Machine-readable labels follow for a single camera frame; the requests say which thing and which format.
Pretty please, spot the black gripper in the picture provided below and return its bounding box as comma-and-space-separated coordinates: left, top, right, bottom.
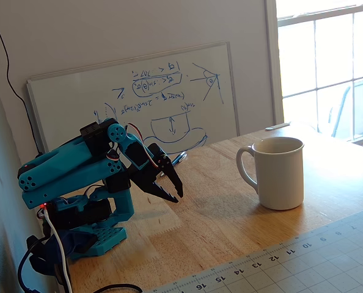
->
126, 142, 184, 204

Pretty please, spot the black pen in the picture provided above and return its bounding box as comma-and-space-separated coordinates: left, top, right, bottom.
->
169, 151, 188, 166

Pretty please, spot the white ceramic mug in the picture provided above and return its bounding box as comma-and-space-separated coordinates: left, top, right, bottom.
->
236, 136, 305, 211

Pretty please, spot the dark blue table clamp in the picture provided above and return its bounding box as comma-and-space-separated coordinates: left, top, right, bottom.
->
28, 230, 98, 275

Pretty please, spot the whiteboard with blue writing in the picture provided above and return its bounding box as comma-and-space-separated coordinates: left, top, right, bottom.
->
26, 41, 240, 155

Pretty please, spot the grey gridded cutting mat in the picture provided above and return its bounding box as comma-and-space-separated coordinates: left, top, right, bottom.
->
144, 206, 363, 293

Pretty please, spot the white framed window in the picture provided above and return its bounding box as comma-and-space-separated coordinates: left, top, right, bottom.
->
265, 0, 363, 150

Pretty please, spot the white usb cable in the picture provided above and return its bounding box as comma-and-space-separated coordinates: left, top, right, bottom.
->
43, 209, 74, 293

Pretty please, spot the thin black wall cable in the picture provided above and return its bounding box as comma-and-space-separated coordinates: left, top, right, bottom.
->
0, 0, 45, 156

